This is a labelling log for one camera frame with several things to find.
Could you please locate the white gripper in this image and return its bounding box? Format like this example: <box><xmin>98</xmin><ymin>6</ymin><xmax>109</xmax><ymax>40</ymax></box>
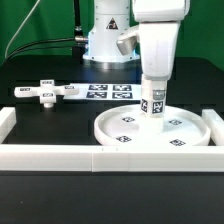
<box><xmin>139</xmin><ymin>22</ymin><xmax>180</xmax><ymax>100</ymax></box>

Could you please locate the white round table top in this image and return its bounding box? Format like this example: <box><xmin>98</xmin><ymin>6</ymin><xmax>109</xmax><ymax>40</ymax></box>
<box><xmin>94</xmin><ymin>104</ymin><xmax>211</xmax><ymax>148</ymax></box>

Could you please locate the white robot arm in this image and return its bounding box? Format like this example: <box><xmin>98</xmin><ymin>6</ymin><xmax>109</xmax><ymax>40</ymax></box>
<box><xmin>83</xmin><ymin>0</ymin><xmax>190</xmax><ymax>101</ymax></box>

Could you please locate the white marker sheet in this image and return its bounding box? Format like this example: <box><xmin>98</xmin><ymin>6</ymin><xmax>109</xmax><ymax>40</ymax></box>
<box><xmin>64</xmin><ymin>83</ymin><xmax>141</xmax><ymax>101</ymax></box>

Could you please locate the white cross-shaped table base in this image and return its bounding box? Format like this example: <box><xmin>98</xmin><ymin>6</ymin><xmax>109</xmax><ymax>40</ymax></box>
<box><xmin>14</xmin><ymin>80</ymin><xmax>79</xmax><ymax>108</ymax></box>

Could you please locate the black cable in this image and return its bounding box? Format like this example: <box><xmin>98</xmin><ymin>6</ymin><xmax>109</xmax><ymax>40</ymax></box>
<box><xmin>1</xmin><ymin>36</ymin><xmax>90</xmax><ymax>66</ymax></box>

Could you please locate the grey cable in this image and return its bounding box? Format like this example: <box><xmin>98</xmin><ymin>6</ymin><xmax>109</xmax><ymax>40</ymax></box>
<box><xmin>4</xmin><ymin>0</ymin><xmax>42</xmax><ymax>60</ymax></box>

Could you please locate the white U-shaped fence frame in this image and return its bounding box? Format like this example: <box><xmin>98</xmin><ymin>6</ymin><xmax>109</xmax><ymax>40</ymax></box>
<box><xmin>0</xmin><ymin>107</ymin><xmax>224</xmax><ymax>172</ymax></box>

